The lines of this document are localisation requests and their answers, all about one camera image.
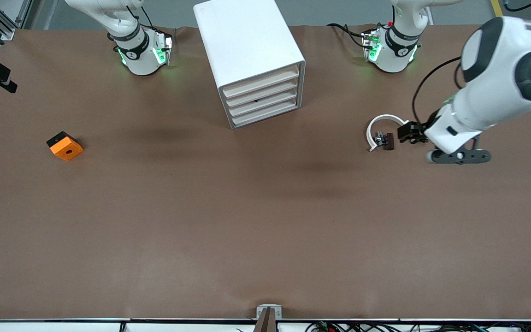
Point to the white drawer cabinet shell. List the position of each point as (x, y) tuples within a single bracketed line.
[(242, 41)]

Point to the white table edge rail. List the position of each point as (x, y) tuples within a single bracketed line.
[(39, 327)]

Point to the chrome metal fitting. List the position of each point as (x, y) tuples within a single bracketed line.
[(379, 138)]

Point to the white curved plastic clip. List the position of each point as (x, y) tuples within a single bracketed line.
[(387, 116)]

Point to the aluminium profile frame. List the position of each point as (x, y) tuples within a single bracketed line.
[(5, 31)]

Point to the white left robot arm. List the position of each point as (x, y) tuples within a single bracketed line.
[(500, 87)]

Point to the grey metal bracket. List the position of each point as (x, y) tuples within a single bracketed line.
[(269, 308)]

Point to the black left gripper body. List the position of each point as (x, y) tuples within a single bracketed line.
[(413, 131)]

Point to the orange and black button box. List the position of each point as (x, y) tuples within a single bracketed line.
[(67, 150)]

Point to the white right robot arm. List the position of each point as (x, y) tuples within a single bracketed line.
[(136, 60)]

